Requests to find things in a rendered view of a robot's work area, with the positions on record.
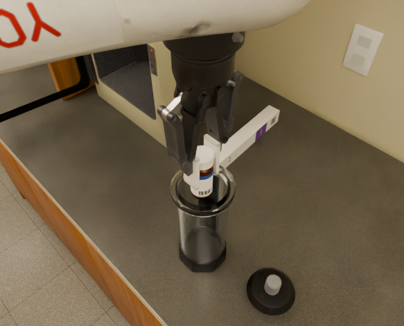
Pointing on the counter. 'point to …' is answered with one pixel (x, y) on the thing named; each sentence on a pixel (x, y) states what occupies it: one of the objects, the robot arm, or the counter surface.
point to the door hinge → (91, 68)
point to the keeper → (152, 60)
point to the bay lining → (119, 59)
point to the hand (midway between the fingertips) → (202, 163)
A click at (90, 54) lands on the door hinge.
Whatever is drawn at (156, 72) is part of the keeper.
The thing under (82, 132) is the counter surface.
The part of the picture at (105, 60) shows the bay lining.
